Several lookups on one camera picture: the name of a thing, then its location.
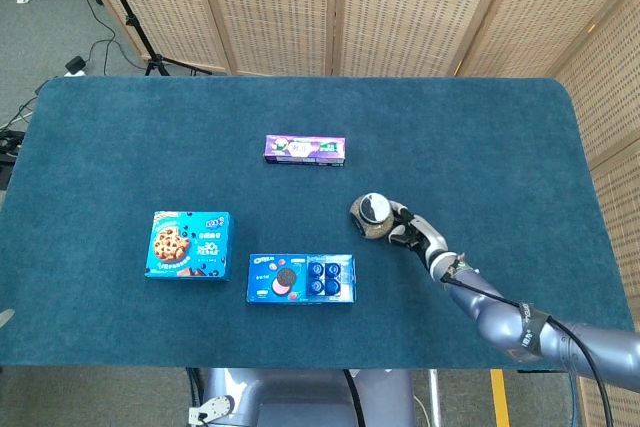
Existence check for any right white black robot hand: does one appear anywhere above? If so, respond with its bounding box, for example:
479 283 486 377
387 200 448 261

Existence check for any black-lidded glass jar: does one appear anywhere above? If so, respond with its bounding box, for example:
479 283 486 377
349 191 395 240

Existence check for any purple toothpaste box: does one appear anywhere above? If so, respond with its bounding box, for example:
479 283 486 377
263 134 348 167

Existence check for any blue Oreo cookie box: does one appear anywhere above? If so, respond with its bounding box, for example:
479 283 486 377
245 253 358 305

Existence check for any light blue chocolate cookie box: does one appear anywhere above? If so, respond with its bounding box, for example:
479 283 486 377
144 210 232 282

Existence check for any black power strip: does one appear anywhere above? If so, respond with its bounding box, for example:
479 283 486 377
0 130 26 186

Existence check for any yellow floor tape strip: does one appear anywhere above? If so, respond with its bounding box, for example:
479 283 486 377
489 369 511 427

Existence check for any grey-blue robot torso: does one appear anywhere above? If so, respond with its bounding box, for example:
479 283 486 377
197 368 416 427

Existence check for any blue carpet table cover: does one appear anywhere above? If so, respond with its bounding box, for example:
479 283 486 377
0 75 634 371

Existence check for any black power adapter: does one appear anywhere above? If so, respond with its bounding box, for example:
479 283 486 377
64 55 89 77

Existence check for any black tripod stand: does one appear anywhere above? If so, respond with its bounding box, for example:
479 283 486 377
89 0 214 77

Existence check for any black strap on arm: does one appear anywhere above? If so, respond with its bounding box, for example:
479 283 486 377
516 301 554 357

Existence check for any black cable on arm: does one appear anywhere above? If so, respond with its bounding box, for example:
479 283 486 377
442 266 615 427

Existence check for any white metal bracket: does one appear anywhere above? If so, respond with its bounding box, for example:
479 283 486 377
187 395 235 423

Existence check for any thin black floor cable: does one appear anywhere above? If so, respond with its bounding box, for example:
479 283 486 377
77 0 149 76

